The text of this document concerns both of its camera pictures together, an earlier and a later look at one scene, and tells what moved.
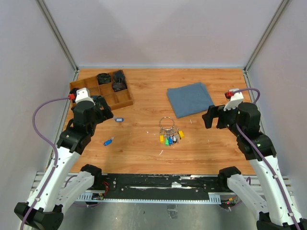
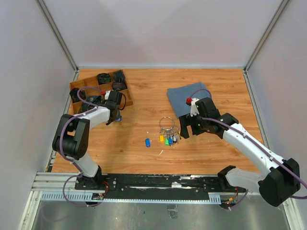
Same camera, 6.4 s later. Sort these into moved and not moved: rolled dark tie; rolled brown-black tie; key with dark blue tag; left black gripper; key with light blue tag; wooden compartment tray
Moved: key with dark blue tag; left black gripper
Not moved: wooden compartment tray; key with light blue tag; rolled dark tie; rolled brown-black tie
